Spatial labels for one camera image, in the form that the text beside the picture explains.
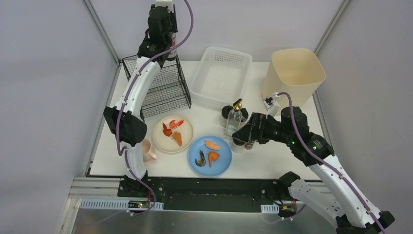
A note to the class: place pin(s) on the beige trash bin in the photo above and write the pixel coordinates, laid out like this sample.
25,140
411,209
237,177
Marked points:
296,71

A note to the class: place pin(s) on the red toy shrimp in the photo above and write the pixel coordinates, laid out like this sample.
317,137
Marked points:
175,124

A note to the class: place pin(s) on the cream plate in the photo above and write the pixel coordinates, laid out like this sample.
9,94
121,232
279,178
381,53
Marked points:
168,144

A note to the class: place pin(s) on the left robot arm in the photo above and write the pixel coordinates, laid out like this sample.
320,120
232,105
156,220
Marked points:
124,118

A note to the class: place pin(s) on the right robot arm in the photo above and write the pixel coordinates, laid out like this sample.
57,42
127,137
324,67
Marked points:
348,210

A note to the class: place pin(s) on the white plastic basket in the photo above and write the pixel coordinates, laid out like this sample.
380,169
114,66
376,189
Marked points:
221,77

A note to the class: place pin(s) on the red toy crab claw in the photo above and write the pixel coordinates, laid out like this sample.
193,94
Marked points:
166,131

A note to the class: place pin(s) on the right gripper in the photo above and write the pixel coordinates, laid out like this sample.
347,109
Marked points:
253,128

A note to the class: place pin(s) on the black base frame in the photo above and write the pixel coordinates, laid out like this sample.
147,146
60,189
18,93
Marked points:
208,194

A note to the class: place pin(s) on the gold cap oil bottle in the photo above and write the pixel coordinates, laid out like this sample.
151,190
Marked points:
234,119

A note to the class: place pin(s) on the black wire rack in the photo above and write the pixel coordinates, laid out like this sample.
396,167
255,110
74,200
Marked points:
168,91

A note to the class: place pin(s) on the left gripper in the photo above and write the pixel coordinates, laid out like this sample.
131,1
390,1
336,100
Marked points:
161,16

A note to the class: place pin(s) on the orange toy salmon slice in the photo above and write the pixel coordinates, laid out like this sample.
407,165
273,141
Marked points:
212,145

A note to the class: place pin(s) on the black lid jar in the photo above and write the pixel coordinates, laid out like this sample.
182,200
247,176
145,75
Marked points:
245,115
237,146

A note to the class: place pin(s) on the pink mug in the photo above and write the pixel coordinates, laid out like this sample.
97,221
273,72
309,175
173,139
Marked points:
148,151

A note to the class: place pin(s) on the orange toy chicken leg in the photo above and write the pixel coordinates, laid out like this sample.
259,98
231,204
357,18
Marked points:
212,156

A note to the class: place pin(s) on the small dark spice jar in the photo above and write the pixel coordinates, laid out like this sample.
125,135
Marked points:
249,146

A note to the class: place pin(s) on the blue plate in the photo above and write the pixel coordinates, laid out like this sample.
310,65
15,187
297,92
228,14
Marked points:
220,166

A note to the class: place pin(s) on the orange fried piece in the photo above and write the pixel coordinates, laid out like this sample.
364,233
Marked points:
177,137

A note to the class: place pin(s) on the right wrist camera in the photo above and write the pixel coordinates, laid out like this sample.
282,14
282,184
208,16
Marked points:
271,104

